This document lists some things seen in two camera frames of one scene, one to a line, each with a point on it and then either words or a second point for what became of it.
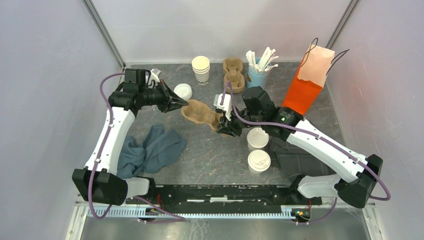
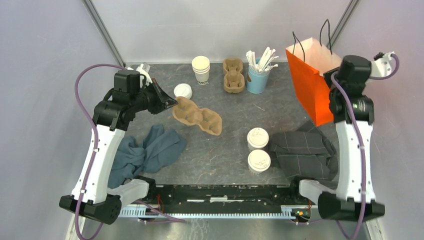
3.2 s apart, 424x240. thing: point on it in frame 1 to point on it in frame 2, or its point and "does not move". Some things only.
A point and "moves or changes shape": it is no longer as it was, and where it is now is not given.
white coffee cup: [257, 138] does not move
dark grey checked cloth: [290, 160] does not move
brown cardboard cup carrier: [200, 112] moves or changes shape
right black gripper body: [235, 125] to [333, 87]
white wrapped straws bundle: [264, 64] does not move
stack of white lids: [184, 90] does not move
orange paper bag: [305, 87] moves or changes shape
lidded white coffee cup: [258, 160] does not move
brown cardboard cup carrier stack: [234, 66] does not move
